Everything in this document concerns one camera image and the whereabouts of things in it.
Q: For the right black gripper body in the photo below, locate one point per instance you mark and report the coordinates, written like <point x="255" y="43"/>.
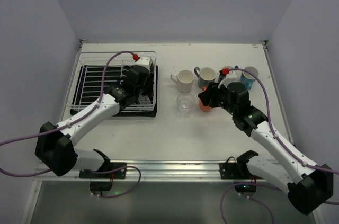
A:
<point x="212" y="96"/>

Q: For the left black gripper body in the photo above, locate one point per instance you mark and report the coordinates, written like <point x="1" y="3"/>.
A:
<point x="143" y="89"/>

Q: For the orange cup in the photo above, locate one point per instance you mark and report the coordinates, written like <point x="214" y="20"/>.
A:
<point x="204" y="108"/>

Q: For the clear small glass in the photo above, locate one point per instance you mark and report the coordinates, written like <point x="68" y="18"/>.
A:
<point x="144" y="101"/>

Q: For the large clear glass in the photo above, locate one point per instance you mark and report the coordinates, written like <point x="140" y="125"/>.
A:
<point x="185" y="104"/>

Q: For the grey mug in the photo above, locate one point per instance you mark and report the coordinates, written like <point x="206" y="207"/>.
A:
<point x="205" y="76"/>

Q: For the white mug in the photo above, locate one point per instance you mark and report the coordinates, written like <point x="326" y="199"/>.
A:
<point x="183" y="80"/>

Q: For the light blue mug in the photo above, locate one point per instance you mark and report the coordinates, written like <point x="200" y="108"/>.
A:
<point x="248" y="77"/>

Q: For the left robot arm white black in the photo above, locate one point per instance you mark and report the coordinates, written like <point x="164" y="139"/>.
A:
<point x="56" y="144"/>

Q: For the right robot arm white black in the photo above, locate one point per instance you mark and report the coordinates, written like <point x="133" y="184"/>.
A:
<point x="307" y="184"/>

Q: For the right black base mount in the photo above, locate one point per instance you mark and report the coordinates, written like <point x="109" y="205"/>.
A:
<point x="232" y="170"/>

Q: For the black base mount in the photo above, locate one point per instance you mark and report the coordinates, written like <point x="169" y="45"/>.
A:
<point x="102" y="180"/>
<point x="232" y="170"/>

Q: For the aluminium mounting rail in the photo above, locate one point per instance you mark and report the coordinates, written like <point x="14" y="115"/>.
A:
<point x="185" y="171"/>

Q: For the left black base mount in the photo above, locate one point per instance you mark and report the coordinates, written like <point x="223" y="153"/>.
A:
<point x="102" y="180"/>

